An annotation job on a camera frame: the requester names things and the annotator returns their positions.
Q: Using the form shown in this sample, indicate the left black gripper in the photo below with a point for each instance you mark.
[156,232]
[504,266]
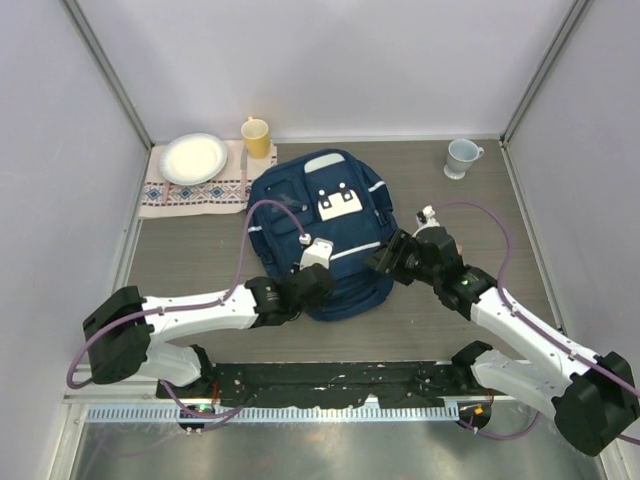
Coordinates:
[316,306]

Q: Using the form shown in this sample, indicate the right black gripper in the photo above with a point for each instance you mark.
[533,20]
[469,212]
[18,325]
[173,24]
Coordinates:
[380,259]

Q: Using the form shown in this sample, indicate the navy blue student backpack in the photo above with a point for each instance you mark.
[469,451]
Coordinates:
[332,195]

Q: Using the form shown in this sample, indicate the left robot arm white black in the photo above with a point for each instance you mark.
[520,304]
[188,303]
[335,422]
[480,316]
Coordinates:
[131,335]

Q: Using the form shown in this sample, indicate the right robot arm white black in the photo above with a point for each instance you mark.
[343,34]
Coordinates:
[591,398]

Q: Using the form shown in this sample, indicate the light blue footed cup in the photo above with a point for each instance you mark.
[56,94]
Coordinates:
[461,155]

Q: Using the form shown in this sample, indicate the patterned cloth placemat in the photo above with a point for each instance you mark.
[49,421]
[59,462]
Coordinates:
[218,196]

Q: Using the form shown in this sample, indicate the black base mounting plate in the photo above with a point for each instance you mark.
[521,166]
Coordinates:
[333,385]

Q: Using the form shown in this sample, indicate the yellow mug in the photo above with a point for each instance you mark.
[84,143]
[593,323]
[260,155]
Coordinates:
[256,136]

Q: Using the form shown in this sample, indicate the white paper plate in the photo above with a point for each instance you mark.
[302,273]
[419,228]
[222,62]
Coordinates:
[192,159]

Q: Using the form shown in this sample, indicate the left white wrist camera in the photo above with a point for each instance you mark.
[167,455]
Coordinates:
[315,251]

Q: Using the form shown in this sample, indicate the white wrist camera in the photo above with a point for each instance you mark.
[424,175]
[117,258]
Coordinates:
[425,218]
[315,251]

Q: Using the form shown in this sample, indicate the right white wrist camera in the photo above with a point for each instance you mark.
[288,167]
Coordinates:
[425,218]

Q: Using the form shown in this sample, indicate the white slotted cable duct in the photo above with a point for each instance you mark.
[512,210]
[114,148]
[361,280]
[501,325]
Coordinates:
[369,412]

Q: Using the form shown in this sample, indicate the pink handled table knife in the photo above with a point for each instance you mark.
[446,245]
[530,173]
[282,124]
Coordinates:
[243,167]

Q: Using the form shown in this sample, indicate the pink handled fork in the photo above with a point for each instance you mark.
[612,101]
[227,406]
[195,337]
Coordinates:
[167,186]

